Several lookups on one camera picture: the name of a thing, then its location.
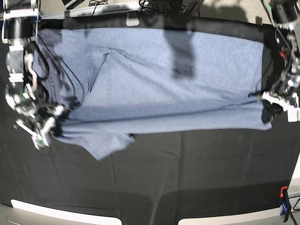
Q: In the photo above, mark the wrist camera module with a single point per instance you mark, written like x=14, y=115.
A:
x=293, y=110
x=40, y=141

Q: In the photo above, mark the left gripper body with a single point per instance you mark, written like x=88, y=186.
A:
x=276, y=91

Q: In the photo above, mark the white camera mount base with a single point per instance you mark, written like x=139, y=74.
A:
x=132, y=19

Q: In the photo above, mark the aluminium frame rail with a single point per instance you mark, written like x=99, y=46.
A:
x=96, y=10

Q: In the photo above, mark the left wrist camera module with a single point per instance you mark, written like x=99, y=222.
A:
x=293, y=110

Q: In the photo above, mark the black table cloth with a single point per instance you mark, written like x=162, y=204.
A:
x=160, y=178

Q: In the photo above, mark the orange blue clamp near right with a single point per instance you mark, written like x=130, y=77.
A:
x=285, y=204

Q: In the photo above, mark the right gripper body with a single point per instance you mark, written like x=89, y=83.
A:
x=33, y=106

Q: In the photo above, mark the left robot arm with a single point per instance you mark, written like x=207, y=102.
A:
x=282, y=40

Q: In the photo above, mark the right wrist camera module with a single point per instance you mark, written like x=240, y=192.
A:
x=40, y=141

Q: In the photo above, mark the light blue t-shirt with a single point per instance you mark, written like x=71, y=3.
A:
x=121, y=82

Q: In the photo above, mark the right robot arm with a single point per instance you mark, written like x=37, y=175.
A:
x=27, y=69

